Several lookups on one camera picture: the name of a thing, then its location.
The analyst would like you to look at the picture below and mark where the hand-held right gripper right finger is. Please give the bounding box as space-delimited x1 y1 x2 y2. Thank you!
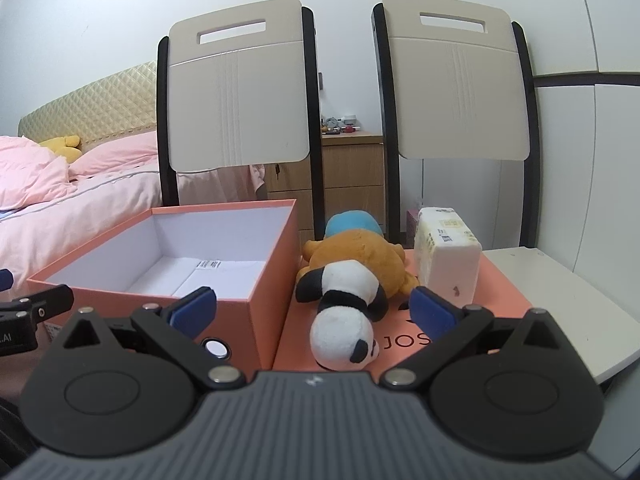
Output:
381 285 583 389

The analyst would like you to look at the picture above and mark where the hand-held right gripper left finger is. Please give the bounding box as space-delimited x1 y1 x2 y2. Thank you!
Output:
52 287 247 389

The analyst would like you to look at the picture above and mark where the orange cardboard box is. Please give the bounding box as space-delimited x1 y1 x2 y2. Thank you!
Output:
26 198 300 369

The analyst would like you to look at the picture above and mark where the panda plush toy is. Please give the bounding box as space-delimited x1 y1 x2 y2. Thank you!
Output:
294 259 387 372

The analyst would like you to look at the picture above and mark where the white tissue pack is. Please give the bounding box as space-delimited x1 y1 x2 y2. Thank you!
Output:
413 205 484 307

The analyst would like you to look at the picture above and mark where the orange bear plush toy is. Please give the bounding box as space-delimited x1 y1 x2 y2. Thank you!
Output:
299 208 421 307

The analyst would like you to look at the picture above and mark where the purple tissue box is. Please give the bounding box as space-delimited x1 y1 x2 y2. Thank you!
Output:
405 206 421 247

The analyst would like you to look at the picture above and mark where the pink quilt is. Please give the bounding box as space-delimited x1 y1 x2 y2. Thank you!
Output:
0 134 77 212

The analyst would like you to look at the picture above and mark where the white desk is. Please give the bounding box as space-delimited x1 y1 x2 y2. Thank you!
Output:
479 247 635 387

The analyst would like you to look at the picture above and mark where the yellow plush toy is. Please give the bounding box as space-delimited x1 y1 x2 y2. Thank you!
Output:
38 134 82 165

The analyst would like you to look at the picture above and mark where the wooden nightstand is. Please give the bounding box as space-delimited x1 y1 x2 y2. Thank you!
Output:
264 132 389 234

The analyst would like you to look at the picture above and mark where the beige quilted headboard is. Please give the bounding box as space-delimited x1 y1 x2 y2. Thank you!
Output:
17 60 159 154

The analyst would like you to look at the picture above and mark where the beige black-framed chair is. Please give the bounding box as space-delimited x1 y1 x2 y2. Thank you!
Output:
370 0 540 252
155 0 324 242

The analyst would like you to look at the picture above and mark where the white wardrobe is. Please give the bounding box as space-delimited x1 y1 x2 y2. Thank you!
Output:
510 0 640 286

